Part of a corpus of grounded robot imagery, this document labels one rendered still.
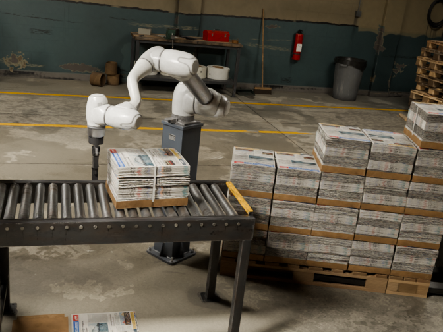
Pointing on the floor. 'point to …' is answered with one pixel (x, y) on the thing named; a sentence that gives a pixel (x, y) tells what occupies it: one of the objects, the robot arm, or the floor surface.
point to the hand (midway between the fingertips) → (95, 173)
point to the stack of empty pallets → (435, 87)
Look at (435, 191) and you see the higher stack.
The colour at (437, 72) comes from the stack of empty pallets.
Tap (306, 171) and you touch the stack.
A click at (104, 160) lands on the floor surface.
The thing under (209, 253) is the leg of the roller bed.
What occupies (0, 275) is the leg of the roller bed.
